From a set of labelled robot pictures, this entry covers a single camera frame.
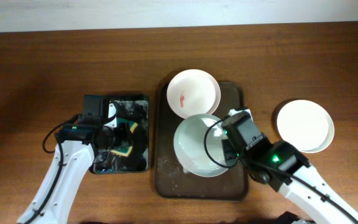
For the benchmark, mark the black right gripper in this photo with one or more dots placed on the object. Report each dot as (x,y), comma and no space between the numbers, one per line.
(227,149)

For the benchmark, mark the white plate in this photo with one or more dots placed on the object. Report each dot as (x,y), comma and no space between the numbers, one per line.
(305,125)

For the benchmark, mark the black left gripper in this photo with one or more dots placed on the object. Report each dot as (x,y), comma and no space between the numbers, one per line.
(124,137)

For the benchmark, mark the pink plate with red stain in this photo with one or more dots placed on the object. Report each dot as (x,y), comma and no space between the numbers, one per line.
(192,92)

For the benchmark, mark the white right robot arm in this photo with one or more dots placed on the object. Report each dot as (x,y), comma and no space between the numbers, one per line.
(285,169)

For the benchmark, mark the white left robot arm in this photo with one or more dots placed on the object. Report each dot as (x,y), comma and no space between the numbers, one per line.
(78,142)

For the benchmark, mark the green yellow sponge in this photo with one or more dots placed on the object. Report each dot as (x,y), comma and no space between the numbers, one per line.
(123,143)

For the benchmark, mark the black soapy water tray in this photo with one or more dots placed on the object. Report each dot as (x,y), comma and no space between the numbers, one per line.
(122,108)

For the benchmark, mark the brown serving tray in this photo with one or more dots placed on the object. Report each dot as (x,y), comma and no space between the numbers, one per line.
(171,180)

